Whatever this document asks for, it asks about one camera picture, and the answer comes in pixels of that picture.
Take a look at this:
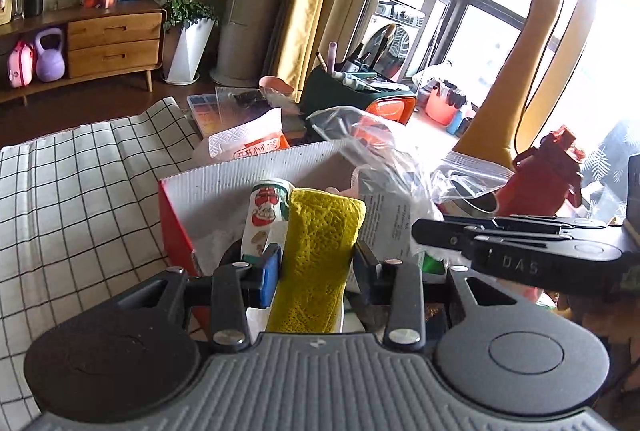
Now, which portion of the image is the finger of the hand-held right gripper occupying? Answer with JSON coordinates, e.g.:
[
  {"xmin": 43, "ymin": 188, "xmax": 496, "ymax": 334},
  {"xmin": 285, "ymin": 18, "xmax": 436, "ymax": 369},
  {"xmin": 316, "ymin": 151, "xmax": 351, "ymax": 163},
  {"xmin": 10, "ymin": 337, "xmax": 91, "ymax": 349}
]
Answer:
[
  {"xmin": 412, "ymin": 217, "xmax": 622, "ymax": 263},
  {"xmin": 500, "ymin": 213, "xmax": 609, "ymax": 233}
]

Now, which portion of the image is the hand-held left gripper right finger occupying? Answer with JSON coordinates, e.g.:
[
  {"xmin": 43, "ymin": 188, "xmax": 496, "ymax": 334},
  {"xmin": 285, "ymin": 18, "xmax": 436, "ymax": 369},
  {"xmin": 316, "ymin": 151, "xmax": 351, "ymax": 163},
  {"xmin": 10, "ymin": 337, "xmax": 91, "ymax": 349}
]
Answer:
[{"xmin": 352, "ymin": 241, "xmax": 531, "ymax": 347}]

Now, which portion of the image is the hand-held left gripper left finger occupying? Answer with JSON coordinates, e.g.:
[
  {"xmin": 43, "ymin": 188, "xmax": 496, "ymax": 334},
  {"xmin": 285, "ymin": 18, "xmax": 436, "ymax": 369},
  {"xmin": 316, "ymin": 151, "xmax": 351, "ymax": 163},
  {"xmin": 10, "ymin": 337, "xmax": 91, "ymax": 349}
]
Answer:
[{"xmin": 117, "ymin": 243, "xmax": 282, "ymax": 353}]

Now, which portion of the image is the green sponge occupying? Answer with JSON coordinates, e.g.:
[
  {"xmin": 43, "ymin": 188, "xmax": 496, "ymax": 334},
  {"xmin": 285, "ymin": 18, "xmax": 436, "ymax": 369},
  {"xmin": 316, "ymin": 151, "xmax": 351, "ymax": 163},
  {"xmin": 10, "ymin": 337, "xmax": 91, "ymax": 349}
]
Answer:
[{"xmin": 421, "ymin": 252, "xmax": 447, "ymax": 275}]

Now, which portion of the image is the yellow waffle cloth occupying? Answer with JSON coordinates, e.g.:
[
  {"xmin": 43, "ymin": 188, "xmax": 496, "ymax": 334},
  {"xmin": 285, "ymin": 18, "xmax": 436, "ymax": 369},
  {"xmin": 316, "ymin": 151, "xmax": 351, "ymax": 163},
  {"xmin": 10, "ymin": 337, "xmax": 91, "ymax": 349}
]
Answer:
[{"xmin": 264, "ymin": 189, "xmax": 367, "ymax": 335}]

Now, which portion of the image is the grey printed packet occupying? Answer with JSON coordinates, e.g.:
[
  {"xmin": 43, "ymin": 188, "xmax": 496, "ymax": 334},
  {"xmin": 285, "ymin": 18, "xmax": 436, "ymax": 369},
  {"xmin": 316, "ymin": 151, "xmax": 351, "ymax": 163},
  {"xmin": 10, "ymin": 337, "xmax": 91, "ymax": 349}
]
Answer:
[{"xmin": 357, "ymin": 165, "xmax": 427, "ymax": 263}]

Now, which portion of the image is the white green printed sock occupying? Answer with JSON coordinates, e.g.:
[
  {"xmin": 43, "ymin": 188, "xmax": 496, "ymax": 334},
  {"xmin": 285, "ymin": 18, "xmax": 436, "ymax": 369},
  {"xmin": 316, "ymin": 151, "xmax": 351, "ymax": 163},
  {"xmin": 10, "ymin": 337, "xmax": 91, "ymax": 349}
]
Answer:
[{"xmin": 241, "ymin": 179, "xmax": 299, "ymax": 265}]

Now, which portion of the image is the clear zip plastic bag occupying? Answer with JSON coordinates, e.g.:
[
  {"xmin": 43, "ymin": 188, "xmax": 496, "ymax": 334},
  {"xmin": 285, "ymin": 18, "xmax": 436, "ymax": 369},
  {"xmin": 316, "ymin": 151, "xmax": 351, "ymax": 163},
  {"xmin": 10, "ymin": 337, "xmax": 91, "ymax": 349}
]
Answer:
[{"xmin": 304, "ymin": 105, "xmax": 517, "ymax": 212}]

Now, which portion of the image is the red cardboard box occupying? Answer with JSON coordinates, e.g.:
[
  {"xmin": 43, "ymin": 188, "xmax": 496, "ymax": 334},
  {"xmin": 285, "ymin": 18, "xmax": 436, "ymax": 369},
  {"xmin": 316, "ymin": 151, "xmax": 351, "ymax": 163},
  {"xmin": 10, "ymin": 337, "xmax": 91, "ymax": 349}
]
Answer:
[{"xmin": 158, "ymin": 139, "xmax": 447, "ymax": 334}]

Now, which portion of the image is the red water bottle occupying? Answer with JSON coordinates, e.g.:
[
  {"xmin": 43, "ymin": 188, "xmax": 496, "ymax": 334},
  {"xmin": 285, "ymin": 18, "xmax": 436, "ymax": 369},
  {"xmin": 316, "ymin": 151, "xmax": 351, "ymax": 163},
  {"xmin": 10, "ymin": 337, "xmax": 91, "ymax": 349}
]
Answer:
[{"xmin": 494, "ymin": 125, "xmax": 587, "ymax": 218}]

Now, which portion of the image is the steel tumbler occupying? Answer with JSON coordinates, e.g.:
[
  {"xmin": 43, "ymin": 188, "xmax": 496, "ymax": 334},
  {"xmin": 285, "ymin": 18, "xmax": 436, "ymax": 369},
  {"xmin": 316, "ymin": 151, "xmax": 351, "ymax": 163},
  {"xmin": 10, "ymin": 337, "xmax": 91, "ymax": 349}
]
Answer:
[{"xmin": 441, "ymin": 181, "xmax": 502, "ymax": 219}]

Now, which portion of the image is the blue leaf-print cloth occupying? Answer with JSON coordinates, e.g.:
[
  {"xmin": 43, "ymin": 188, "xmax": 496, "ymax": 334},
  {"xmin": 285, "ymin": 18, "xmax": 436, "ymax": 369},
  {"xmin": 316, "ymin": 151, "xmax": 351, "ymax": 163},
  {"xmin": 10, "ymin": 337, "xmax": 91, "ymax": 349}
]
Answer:
[{"xmin": 581, "ymin": 117, "xmax": 640, "ymax": 212}]

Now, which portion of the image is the pink bucket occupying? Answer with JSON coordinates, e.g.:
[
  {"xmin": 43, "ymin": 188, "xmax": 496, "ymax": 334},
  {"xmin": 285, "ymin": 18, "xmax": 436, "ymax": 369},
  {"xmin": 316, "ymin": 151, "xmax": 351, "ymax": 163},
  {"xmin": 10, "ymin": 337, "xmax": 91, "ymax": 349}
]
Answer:
[{"xmin": 424, "ymin": 80, "xmax": 464, "ymax": 128}]

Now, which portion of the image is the white tissue pack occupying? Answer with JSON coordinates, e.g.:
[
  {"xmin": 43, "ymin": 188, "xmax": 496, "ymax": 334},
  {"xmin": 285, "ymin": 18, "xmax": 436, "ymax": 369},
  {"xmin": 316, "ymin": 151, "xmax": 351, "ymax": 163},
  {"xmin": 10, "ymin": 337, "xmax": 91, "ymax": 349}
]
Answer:
[{"xmin": 206, "ymin": 107, "xmax": 292, "ymax": 162}]

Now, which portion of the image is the tan giraffe toy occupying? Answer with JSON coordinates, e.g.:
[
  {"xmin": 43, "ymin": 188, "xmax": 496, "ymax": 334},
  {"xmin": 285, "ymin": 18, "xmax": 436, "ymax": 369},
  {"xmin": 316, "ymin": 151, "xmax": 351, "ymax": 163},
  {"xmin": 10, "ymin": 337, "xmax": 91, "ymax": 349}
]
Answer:
[{"xmin": 456, "ymin": 0, "xmax": 577, "ymax": 172}]

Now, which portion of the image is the green orange desk organizer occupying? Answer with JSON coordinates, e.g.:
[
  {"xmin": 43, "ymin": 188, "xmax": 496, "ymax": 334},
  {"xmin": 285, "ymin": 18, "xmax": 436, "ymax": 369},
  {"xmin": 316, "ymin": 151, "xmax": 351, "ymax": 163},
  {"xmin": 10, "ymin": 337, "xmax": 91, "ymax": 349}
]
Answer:
[{"xmin": 299, "ymin": 65, "xmax": 419, "ymax": 126}]

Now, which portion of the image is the clear paint box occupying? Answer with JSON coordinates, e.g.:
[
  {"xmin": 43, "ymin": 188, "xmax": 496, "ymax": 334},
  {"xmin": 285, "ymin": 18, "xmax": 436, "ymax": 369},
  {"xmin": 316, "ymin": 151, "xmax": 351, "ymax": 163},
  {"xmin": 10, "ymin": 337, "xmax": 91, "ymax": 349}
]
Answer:
[{"xmin": 186, "ymin": 85, "xmax": 269, "ymax": 138}]

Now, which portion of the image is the bundle of brushes and pens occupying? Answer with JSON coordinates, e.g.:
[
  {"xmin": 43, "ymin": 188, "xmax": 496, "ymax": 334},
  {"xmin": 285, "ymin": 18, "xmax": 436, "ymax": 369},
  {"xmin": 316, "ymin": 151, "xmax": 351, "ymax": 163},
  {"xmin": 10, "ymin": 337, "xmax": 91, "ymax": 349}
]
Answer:
[{"xmin": 314, "ymin": 24, "xmax": 407, "ymax": 92}]

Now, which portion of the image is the pink plastic scoop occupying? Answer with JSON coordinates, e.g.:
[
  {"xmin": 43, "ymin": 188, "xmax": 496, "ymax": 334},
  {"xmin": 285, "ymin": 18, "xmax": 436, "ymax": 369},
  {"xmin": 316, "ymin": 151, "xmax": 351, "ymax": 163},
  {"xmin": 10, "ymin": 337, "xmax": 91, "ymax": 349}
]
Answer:
[{"xmin": 258, "ymin": 75, "xmax": 294, "ymax": 95}]

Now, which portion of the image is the washing machine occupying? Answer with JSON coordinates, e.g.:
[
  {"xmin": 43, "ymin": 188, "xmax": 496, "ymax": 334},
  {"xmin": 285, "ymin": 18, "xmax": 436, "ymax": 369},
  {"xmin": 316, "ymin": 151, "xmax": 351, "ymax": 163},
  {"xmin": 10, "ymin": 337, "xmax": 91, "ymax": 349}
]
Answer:
[{"xmin": 369, "ymin": 0, "xmax": 427, "ymax": 80}]

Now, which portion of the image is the white black checked tablecloth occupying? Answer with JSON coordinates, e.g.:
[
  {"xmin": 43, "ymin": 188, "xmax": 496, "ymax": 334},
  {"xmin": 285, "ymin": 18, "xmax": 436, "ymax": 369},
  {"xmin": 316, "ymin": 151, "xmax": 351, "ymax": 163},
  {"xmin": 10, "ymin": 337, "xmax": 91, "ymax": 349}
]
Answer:
[{"xmin": 0, "ymin": 96, "xmax": 212, "ymax": 418}]

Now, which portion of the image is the yellow curtain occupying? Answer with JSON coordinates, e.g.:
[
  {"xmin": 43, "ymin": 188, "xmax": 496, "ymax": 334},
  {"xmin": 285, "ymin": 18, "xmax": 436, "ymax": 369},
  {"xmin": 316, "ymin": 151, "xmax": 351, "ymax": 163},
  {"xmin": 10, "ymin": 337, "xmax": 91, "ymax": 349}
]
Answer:
[{"xmin": 269, "ymin": 0, "xmax": 387, "ymax": 105}]

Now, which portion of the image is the wooden TV cabinet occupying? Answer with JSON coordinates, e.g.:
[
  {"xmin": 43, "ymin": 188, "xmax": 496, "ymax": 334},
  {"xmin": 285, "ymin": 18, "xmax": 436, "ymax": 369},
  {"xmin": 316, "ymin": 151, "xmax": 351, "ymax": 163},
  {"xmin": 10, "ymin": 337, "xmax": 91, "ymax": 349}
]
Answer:
[{"xmin": 0, "ymin": 0, "xmax": 169, "ymax": 108}]

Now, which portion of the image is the purple kettlebell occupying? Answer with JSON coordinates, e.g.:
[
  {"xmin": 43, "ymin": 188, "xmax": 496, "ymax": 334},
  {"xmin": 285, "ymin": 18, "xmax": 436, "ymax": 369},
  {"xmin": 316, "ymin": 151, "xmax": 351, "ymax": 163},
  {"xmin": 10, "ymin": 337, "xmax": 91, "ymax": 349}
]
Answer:
[{"xmin": 33, "ymin": 28, "xmax": 66, "ymax": 83}]

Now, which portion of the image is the small pink bag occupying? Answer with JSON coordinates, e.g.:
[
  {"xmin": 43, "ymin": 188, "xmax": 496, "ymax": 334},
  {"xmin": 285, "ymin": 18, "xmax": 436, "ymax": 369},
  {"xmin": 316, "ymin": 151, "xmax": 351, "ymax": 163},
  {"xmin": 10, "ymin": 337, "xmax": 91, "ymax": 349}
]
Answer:
[{"xmin": 7, "ymin": 39, "xmax": 37, "ymax": 88}]

